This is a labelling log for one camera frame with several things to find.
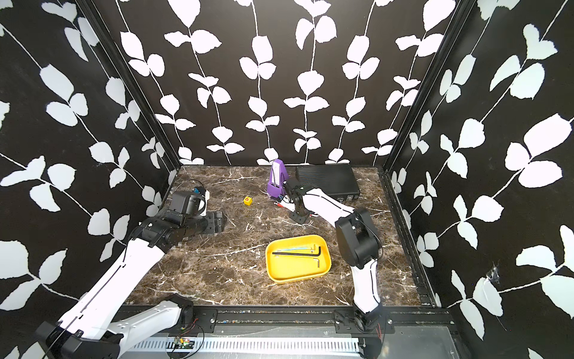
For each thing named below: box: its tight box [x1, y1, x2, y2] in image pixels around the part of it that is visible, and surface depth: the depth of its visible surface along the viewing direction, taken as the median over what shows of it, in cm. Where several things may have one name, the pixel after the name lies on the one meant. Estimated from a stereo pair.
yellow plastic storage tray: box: [265, 234, 332, 283], surface depth 90 cm
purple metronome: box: [267, 158, 290, 199], surface depth 103 cm
